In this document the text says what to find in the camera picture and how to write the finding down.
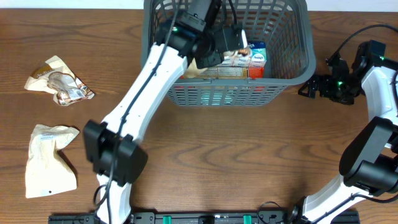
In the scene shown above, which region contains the orange spaghetti package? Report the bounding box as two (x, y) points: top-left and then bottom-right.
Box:
(182, 67), (264, 79)

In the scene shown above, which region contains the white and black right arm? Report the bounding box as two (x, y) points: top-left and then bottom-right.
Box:
(287, 40), (397, 223)

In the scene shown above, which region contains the Kleenex tissue multipack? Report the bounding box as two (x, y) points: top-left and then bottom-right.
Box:
(218, 41), (267, 67)

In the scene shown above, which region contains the teal wipes packet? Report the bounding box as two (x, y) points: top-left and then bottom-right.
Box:
(200, 89), (237, 106)

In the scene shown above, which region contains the black mounting rail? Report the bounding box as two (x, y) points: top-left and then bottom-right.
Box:
(48, 210), (361, 224)

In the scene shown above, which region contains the beige snack pouch with window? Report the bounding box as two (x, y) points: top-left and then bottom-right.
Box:
(24, 55), (95, 106)

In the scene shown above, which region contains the white resealable pouch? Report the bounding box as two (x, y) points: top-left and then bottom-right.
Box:
(25, 124), (80, 198)

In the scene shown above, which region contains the grey plastic laundry basket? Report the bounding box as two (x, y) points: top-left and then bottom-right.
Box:
(141, 0), (316, 106)

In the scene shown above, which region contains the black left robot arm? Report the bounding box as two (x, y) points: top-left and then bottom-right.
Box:
(83, 0), (248, 223)

